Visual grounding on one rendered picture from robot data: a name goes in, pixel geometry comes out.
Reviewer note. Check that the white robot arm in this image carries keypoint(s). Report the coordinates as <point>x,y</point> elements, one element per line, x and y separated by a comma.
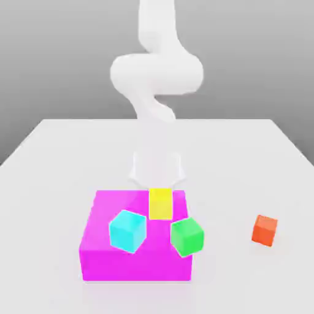
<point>157,73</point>

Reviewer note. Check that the small yellow cube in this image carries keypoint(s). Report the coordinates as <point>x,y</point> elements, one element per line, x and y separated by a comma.
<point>160,204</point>

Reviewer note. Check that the small cyan cube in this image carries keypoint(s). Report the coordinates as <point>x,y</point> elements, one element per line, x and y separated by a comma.
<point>127,231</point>

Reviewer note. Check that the small green cube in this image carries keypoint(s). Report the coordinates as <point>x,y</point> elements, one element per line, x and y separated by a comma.
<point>187,236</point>

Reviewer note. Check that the small orange cube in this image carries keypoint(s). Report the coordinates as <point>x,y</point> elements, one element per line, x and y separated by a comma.
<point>264,231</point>

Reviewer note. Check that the large magenta box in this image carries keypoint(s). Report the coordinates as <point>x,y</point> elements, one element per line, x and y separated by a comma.
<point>137,265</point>

